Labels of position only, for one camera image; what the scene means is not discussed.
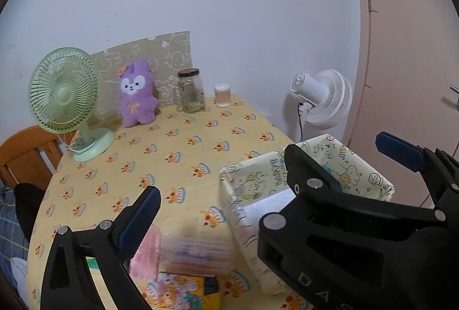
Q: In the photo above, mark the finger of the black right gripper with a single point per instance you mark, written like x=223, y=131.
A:
x=438, y=169
x=304, y=174

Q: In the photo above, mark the white standing fan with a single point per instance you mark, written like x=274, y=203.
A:
x=324, y=101

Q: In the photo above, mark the green desk fan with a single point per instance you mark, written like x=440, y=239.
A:
x=63, y=91

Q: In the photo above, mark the beige door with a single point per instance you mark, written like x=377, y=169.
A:
x=405, y=85

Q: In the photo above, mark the blue plaid bedding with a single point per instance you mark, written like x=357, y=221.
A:
x=14, y=246

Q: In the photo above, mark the glass jar with brown lid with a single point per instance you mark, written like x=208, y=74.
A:
x=190, y=91

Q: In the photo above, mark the clear plastic packet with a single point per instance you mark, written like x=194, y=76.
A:
x=192, y=256

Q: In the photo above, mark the wooden chair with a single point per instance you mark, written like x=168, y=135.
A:
x=32, y=156

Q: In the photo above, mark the pink tissue packet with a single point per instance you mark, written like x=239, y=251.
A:
x=144, y=265

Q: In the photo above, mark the cotton swab container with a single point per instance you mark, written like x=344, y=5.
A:
x=222, y=95

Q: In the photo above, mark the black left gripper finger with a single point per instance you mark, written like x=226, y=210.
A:
x=67, y=282

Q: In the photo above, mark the cartoon-print storage basket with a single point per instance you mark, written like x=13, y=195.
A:
x=257, y=186

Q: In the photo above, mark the green orange tissue packet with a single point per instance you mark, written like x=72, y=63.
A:
x=92, y=263

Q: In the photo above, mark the beige cartoon wall mat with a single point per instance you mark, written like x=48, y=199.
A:
x=166, y=55

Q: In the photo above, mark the purple plush bunny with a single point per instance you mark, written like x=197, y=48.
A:
x=137, y=104

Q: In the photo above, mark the black cloth on chair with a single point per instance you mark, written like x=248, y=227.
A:
x=28, y=198

